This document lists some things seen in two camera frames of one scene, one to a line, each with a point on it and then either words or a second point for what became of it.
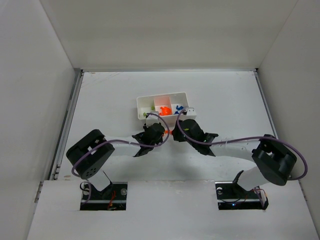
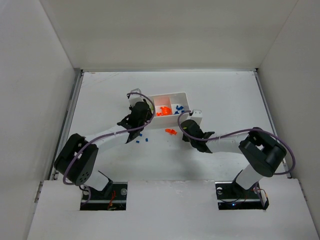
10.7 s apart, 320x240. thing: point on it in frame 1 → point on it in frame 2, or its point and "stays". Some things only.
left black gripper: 159,132 → 139,110
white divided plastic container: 168,105 stays
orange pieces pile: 165,111 stays
